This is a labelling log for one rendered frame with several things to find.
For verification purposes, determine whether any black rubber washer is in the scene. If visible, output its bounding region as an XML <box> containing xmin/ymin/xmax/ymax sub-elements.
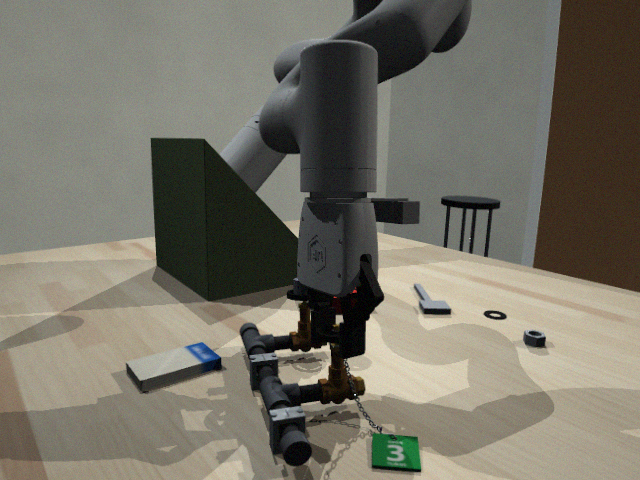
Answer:
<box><xmin>484</xmin><ymin>310</ymin><xmax>507</xmax><ymax>320</ymax></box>

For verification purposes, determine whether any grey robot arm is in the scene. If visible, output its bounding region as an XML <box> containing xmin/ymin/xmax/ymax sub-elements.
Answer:
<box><xmin>219</xmin><ymin>0</ymin><xmax>472</xmax><ymax>198</ymax></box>

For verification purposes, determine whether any dark grey hex nut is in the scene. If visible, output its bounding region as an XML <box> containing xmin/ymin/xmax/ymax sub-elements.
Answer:
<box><xmin>523</xmin><ymin>329</ymin><xmax>546</xmax><ymax>347</ymax></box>

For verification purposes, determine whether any red box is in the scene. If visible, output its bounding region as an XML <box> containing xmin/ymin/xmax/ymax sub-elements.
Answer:
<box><xmin>331</xmin><ymin>290</ymin><xmax>357</xmax><ymax>313</ymax></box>

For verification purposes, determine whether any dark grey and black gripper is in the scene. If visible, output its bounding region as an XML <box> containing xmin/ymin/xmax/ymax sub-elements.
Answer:
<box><xmin>297</xmin><ymin>197</ymin><xmax>384</xmax><ymax>359</ymax></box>

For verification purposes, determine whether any dark grey cylinder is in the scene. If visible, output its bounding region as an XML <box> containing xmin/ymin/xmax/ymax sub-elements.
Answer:
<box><xmin>293</xmin><ymin>278</ymin><xmax>308</xmax><ymax>295</ymax></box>

